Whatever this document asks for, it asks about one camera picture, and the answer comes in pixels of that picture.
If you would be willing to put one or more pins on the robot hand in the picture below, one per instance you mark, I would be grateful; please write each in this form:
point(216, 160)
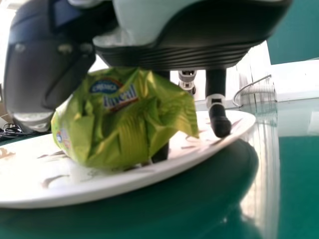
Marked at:
point(174, 37)

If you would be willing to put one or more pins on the yellow-green biscuit packet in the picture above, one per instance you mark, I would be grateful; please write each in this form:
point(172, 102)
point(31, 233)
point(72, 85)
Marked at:
point(119, 129)

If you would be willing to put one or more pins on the plate with brown leaf pattern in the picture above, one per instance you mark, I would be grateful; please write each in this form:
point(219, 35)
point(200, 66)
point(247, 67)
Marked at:
point(124, 184)

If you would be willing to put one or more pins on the white wall trunking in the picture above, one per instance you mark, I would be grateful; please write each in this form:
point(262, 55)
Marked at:
point(294, 82)

